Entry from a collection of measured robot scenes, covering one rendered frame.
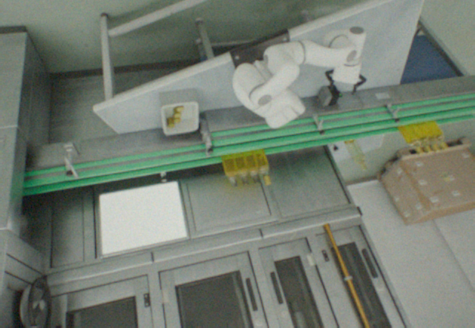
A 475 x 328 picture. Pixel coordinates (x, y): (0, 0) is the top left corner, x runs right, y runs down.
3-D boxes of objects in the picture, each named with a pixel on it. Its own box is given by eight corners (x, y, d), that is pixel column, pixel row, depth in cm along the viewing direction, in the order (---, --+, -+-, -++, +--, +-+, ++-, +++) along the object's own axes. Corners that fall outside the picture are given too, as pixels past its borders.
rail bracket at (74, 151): (71, 148, 169) (71, 187, 157) (60, 128, 155) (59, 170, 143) (82, 146, 170) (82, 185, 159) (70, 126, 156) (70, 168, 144)
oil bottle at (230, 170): (218, 148, 186) (227, 182, 175) (218, 142, 181) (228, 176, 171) (228, 146, 187) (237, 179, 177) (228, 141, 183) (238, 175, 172)
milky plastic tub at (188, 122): (162, 122, 174) (164, 135, 170) (157, 92, 155) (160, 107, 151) (195, 117, 178) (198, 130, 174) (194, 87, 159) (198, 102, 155)
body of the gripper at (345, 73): (364, 54, 133) (358, 76, 141) (338, 50, 135) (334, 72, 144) (361, 65, 128) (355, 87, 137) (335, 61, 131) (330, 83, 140)
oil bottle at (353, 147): (341, 136, 212) (358, 173, 199) (343, 132, 207) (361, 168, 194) (349, 135, 213) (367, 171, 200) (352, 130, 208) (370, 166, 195)
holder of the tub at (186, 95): (163, 127, 179) (165, 139, 175) (158, 92, 156) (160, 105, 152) (194, 122, 183) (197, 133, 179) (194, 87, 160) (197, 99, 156)
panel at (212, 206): (98, 195, 177) (100, 260, 160) (96, 193, 174) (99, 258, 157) (260, 167, 196) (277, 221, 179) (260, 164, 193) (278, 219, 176)
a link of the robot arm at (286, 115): (254, 98, 148) (265, 127, 140) (278, 81, 142) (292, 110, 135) (265, 105, 155) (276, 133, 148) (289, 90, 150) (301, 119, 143)
